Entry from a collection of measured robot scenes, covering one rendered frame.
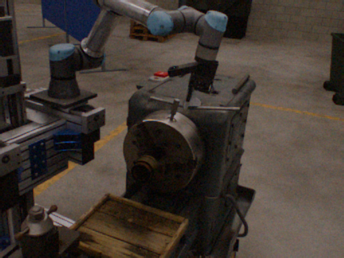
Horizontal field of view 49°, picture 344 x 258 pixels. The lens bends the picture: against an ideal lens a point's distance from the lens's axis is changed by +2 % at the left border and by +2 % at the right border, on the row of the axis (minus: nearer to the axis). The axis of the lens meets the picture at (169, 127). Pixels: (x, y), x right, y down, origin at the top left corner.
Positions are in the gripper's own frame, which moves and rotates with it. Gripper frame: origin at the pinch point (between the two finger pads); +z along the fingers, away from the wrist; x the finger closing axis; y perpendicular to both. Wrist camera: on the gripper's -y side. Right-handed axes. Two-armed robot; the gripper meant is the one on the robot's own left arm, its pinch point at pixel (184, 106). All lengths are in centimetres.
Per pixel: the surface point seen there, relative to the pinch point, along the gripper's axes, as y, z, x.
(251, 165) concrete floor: 92, 127, 189
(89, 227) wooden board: -23, 44, -27
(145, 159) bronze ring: -9.2, 18.1, -14.0
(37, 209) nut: -33, 14, -55
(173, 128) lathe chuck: -1.9, 7.4, -5.3
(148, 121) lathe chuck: -11.9, 9.2, -1.8
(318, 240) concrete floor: 125, 115, 88
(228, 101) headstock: 18.7, 1.7, 20.3
